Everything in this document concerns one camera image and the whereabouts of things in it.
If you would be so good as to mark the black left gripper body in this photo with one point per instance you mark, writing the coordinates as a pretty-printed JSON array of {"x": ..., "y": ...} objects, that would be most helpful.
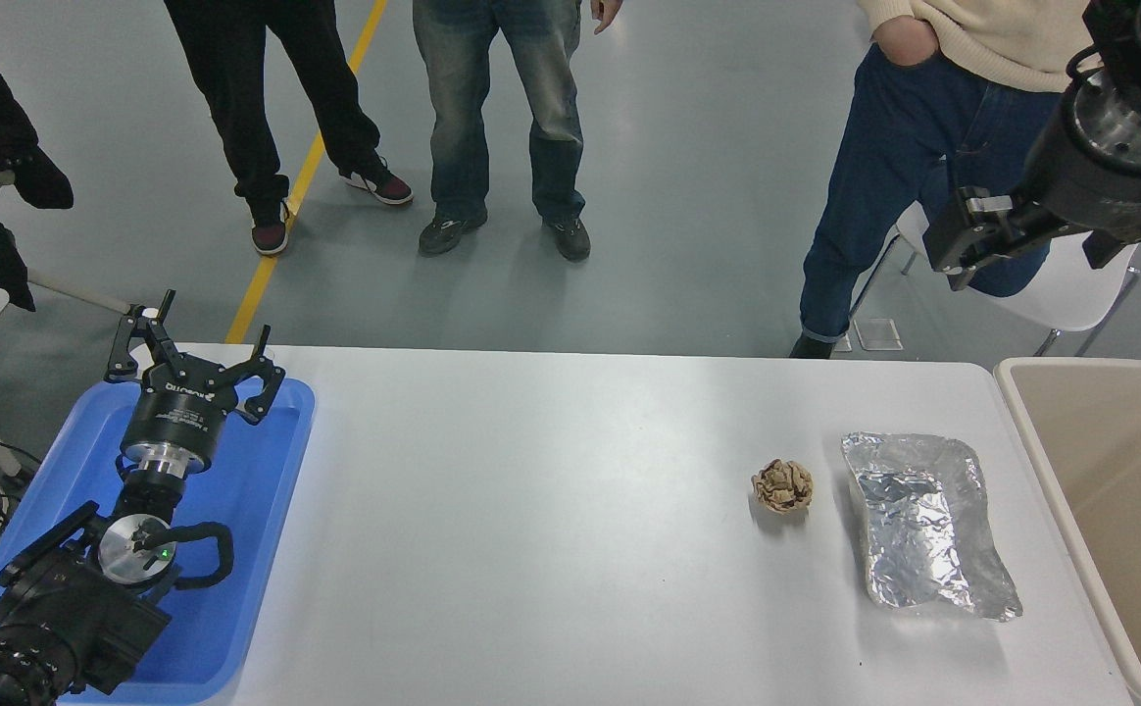
[{"x": 178, "y": 412}]

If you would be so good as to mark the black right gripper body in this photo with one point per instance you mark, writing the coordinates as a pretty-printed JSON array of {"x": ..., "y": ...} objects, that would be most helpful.
[{"x": 1110, "y": 191}]

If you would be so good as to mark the foil plate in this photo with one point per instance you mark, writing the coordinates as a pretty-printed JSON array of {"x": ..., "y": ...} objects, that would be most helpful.
[{"x": 923, "y": 529}]

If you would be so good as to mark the clear floor plate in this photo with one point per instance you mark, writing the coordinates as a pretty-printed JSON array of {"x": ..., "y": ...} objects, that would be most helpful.
[{"x": 877, "y": 333}]

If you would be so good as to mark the white plastic chair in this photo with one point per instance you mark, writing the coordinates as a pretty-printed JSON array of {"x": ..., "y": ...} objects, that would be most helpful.
[{"x": 1070, "y": 289}]

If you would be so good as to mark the person leaning on chair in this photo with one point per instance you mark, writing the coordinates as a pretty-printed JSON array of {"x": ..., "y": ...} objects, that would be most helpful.
[{"x": 884, "y": 176}]

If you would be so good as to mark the blue plastic tray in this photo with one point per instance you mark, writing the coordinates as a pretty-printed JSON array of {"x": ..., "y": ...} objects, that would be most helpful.
[{"x": 237, "y": 549}]

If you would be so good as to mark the large pale bin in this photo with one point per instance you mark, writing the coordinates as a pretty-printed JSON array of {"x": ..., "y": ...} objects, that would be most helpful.
[{"x": 1119, "y": 471}]

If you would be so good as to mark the standing person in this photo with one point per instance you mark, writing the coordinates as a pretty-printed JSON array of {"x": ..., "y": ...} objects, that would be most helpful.
[
  {"x": 463, "y": 98},
  {"x": 257, "y": 98}
]

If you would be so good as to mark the crumpled tan paper ball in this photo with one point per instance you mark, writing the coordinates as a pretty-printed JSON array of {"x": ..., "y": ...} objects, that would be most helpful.
[{"x": 782, "y": 485}]

